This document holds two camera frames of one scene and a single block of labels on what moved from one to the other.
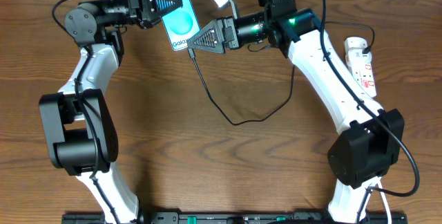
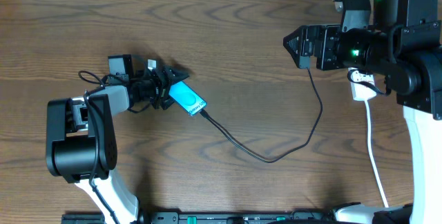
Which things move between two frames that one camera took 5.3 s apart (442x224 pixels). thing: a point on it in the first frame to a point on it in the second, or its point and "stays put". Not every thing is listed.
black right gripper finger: x=210 y=38 to x=295 y=44
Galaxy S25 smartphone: x=183 y=23 to x=186 y=98
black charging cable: x=291 y=79 to x=285 y=155
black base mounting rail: x=244 y=218 stays put
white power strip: x=359 y=63 stays put
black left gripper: x=139 y=5 to x=160 y=88
